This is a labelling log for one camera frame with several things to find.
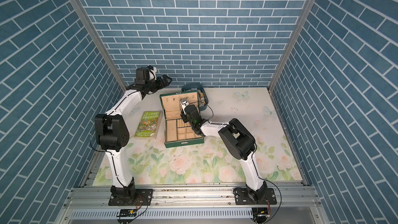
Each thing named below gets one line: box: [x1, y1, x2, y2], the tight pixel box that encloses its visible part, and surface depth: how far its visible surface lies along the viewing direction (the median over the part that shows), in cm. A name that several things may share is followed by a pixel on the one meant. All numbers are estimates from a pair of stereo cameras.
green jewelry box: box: [159, 82, 209, 149], surface depth 95 cm
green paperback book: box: [133, 110, 163, 140], surface depth 99 cm
